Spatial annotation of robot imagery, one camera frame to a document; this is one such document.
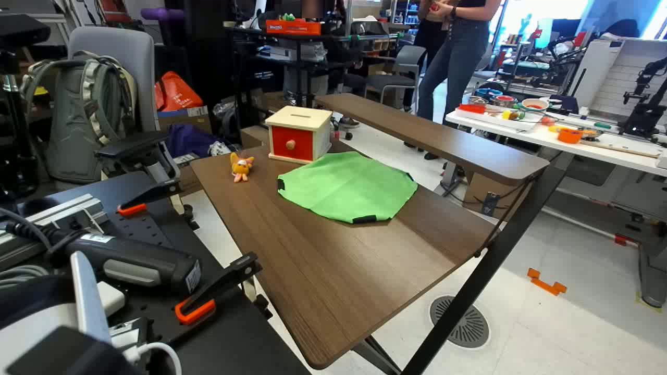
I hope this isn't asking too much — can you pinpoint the brown plush bunny toy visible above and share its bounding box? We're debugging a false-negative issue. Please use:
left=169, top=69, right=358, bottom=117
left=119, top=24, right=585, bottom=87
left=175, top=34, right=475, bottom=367
left=229, top=151, right=256, bottom=186

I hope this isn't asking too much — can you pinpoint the green cloth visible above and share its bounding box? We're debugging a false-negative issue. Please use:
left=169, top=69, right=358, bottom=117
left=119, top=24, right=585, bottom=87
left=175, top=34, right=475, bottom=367
left=276, top=150, right=421, bottom=226

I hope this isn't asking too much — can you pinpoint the wooden coin box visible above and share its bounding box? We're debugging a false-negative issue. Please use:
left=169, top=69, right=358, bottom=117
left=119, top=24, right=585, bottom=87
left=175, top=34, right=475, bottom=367
left=263, top=105, right=333, bottom=164

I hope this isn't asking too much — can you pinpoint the brown raised desk shelf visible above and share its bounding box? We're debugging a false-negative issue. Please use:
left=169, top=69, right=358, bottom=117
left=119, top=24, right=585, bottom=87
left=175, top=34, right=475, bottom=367
left=314, top=91, right=551, bottom=184

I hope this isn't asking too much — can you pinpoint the grey chair with metal legs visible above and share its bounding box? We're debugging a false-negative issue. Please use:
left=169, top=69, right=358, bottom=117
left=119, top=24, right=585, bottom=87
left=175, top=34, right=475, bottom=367
left=362, top=44, right=428, bottom=107

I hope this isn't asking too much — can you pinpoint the cardboard box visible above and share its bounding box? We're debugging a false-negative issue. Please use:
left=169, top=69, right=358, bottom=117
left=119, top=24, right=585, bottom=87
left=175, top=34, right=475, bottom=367
left=462, top=168, right=529, bottom=217

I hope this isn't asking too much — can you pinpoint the purple cloth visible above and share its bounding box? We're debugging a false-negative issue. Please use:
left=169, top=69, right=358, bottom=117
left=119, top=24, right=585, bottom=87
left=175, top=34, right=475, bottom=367
left=164, top=122, right=233, bottom=161

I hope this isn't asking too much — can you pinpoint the orange bin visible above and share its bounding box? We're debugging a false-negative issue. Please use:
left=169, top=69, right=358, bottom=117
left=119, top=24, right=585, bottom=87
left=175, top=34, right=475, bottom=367
left=265, top=16, right=325, bottom=37

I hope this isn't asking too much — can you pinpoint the black slanted table leg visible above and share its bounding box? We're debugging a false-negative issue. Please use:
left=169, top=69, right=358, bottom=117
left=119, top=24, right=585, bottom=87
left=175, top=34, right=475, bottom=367
left=403, top=151, right=575, bottom=375

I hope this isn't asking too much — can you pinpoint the person in blue jeans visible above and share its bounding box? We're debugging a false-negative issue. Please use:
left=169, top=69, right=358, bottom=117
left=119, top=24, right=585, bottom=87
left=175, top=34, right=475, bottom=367
left=416, top=0, right=505, bottom=124

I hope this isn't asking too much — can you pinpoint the orange bag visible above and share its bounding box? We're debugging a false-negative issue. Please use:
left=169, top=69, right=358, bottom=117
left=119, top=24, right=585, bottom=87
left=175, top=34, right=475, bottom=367
left=152, top=69, right=207, bottom=114

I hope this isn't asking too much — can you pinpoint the round floor drain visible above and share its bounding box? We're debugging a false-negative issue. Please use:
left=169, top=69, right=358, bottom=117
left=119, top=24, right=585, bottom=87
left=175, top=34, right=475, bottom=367
left=428, top=293, right=493, bottom=349

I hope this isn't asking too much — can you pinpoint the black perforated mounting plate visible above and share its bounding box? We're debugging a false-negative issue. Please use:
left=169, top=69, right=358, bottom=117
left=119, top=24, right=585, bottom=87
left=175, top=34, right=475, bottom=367
left=40, top=168, right=310, bottom=375

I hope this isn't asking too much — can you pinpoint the black grey handheld device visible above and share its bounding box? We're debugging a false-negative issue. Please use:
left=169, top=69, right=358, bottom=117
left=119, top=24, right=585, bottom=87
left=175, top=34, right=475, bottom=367
left=65, top=231, right=204, bottom=298

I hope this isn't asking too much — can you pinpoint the small orange container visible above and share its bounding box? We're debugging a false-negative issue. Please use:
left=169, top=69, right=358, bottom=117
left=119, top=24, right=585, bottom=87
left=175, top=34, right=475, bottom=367
left=554, top=124, right=583, bottom=145

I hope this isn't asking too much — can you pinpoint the grey office chair with armrest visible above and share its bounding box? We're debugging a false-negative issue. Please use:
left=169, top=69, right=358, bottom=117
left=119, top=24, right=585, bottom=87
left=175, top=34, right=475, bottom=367
left=66, top=24, right=184, bottom=203

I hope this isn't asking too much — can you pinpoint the grey backpack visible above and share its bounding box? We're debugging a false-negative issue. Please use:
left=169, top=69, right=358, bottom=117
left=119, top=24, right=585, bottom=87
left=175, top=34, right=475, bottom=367
left=18, top=49, right=143, bottom=186

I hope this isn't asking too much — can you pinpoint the white work table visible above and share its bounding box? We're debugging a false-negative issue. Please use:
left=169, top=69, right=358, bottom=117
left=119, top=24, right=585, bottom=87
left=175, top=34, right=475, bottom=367
left=444, top=102, right=667, bottom=180

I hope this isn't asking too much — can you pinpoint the white board rack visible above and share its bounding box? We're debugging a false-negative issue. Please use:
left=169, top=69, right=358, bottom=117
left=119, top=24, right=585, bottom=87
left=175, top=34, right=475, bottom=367
left=590, top=37, right=667, bottom=122

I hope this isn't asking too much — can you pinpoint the grey table leg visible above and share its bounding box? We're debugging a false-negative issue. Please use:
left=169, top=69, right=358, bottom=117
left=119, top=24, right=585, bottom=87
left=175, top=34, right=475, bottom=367
left=634, top=221, right=667, bottom=311

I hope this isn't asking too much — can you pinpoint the black clamp with orange handle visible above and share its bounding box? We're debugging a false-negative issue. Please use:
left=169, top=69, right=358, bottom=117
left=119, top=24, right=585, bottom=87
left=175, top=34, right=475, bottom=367
left=113, top=176, right=184, bottom=221
left=174, top=249, right=265, bottom=330

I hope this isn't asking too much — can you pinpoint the white grey bracket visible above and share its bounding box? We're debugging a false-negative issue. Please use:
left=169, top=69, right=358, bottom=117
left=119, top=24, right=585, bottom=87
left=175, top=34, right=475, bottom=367
left=0, top=248, right=184, bottom=375

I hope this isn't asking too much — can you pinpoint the aluminium rail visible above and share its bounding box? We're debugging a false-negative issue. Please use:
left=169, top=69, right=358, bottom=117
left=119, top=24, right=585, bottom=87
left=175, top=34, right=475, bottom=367
left=0, top=194, right=106, bottom=268

